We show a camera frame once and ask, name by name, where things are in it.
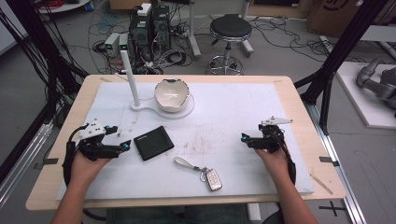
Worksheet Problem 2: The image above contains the white eggshell-shaped bowl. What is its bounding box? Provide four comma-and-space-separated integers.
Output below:
154, 77, 191, 114

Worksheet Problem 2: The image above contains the black round stool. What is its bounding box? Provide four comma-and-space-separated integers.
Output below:
207, 13, 254, 77

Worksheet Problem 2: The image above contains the white table leg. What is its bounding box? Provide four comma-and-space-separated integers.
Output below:
186, 0, 203, 61

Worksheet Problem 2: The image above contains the black tape cross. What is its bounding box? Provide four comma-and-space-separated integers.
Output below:
318, 200, 347, 217

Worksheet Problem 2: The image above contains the black frame post with cables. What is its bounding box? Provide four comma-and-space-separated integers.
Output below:
0, 0, 90, 125

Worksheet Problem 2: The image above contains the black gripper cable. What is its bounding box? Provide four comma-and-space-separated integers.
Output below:
270, 129, 297, 185
63, 123, 90, 188

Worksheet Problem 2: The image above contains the aluminium rail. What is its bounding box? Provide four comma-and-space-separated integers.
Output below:
0, 121, 54, 208
304, 102, 369, 224

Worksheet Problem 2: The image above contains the black wallet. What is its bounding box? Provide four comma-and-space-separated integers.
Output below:
133, 125, 176, 161

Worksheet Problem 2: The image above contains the black tape strip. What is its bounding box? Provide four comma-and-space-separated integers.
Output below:
33, 157, 60, 171
318, 156, 341, 168

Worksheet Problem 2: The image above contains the person's right hand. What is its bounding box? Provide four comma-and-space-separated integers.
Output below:
254, 147, 292, 185

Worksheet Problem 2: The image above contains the black computer tower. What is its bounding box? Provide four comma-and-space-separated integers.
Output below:
151, 5, 172, 51
128, 12, 154, 62

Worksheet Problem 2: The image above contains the thin wooden stick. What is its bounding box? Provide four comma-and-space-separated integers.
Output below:
310, 173, 334, 196

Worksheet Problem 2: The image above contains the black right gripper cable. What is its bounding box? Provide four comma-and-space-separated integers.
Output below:
270, 129, 297, 185

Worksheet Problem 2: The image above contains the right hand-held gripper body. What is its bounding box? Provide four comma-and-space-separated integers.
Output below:
259, 116, 294, 154

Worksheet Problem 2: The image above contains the person's left hand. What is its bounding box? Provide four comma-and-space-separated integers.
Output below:
69, 150, 112, 189

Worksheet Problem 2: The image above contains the white foam mat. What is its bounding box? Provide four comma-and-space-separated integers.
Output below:
55, 80, 315, 202

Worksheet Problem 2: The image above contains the white box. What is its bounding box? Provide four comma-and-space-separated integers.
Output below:
136, 2, 153, 18

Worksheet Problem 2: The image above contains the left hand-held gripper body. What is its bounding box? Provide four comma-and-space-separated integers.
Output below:
75, 122, 108, 161

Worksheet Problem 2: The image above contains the white board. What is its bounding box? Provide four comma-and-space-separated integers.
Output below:
335, 61, 396, 131

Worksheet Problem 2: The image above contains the small grey device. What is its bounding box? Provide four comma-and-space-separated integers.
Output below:
119, 33, 131, 51
104, 32, 121, 54

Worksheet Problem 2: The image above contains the cardboard box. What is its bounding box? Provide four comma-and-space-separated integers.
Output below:
305, 0, 396, 39

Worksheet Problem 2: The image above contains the car key with strap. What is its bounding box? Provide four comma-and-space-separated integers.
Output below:
173, 156, 224, 192

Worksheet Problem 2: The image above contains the white stand with pole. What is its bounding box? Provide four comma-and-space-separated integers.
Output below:
120, 49, 196, 120

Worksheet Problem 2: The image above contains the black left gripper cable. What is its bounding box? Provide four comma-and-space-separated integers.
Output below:
63, 123, 90, 188

